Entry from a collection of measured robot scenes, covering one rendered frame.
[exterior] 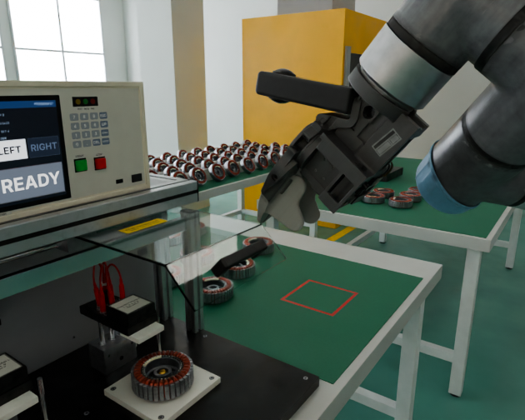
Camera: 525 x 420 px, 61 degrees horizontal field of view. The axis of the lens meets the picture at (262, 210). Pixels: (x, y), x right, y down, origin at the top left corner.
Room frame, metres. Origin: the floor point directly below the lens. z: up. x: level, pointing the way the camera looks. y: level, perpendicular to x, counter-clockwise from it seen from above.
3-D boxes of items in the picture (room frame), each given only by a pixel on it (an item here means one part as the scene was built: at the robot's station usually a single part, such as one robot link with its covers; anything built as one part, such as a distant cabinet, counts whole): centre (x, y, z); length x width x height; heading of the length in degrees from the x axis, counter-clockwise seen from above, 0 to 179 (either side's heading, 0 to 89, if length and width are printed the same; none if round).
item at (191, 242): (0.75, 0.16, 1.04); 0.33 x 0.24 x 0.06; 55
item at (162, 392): (0.70, 0.18, 0.80); 0.11 x 0.11 x 0.04
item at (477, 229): (2.66, -0.95, 0.37); 1.85 x 1.10 x 0.75; 145
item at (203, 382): (0.70, 0.18, 0.78); 0.15 x 0.15 x 0.01; 55
